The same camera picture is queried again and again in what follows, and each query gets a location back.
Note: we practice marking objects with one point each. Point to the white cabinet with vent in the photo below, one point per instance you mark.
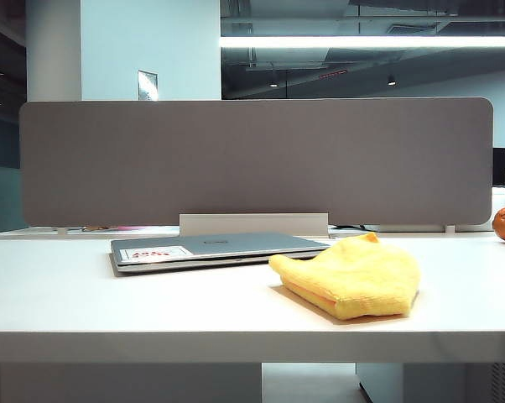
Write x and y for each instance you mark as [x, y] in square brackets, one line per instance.
[445, 386]

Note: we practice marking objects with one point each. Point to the pink paper sheet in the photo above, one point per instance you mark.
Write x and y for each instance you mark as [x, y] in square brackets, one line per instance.
[122, 228]

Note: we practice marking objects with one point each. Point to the black ceiling spotlight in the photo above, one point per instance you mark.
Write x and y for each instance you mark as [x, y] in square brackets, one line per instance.
[391, 80]

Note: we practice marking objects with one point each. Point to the silver closed laptop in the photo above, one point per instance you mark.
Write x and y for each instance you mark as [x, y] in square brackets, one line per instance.
[235, 248]

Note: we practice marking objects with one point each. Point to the silver wall plate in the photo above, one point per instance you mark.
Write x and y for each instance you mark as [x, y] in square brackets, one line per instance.
[147, 84]

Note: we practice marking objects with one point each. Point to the grey fabric desk divider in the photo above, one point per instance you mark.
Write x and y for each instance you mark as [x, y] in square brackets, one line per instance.
[256, 159]

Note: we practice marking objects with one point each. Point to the white sticker with red print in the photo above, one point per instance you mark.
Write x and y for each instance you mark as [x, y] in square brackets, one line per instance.
[175, 251]

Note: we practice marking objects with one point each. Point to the yellow microfibre rag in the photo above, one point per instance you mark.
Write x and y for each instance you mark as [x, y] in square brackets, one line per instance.
[353, 277]

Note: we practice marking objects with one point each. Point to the white divider foot clamp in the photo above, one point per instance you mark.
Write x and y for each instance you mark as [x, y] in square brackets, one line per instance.
[450, 228]
[61, 230]

